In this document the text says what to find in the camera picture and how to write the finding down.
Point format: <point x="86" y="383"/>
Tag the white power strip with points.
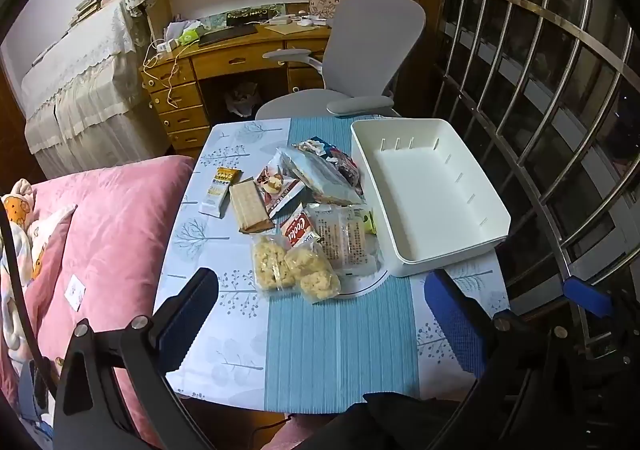
<point x="167" y="46"/>

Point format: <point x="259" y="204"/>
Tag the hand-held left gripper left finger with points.
<point x="190" y="320"/>

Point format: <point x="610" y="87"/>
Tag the stack of books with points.
<point x="95" y="4"/>

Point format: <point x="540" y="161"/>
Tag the cartoon printed blanket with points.
<point x="20" y="250"/>

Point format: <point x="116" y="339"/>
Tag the large grey snack bag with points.
<point x="320" y="174"/>

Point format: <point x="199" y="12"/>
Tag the clear puffed rice packet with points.
<point x="312" y="277"/>
<point x="272" y="265"/>

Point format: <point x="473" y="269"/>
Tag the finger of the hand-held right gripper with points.
<point x="587" y="297"/>

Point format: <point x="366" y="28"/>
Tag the yellow white snack bar packet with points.
<point x="220" y="190"/>

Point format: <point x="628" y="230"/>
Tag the black keyboard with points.
<point x="227" y="35"/>

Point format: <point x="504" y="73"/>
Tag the dark brown snack packet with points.
<point x="347" y="167"/>

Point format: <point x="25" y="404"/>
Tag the wooden desk with drawers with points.
<point x="225" y="62"/>

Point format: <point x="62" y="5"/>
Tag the dark printed box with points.
<point x="250" y="17"/>

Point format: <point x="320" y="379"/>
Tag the plastic trash bag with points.
<point x="242" y="99"/>

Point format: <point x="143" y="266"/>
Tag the clear rice cracker packet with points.
<point x="357" y="240"/>
<point x="330" y="240"/>

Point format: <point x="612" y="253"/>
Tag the grey office chair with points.
<point x="370" y="44"/>

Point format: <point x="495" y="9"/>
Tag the black clothing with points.
<point x="400" y="425"/>

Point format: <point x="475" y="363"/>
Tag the red white cake packet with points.
<point x="280" y="200"/>

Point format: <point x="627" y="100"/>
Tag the pink blanket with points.
<point x="115" y="230"/>

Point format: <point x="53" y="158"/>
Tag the red cookie packet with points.
<point x="297" y="230"/>

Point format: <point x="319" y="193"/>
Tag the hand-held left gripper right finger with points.
<point x="457" y="325"/>

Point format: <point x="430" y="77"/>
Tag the white plastic storage bin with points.
<point x="425" y="190"/>

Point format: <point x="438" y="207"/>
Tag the brown cracker packet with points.
<point x="250" y="207"/>

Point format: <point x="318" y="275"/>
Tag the small green snack packet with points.
<point x="370" y="222"/>

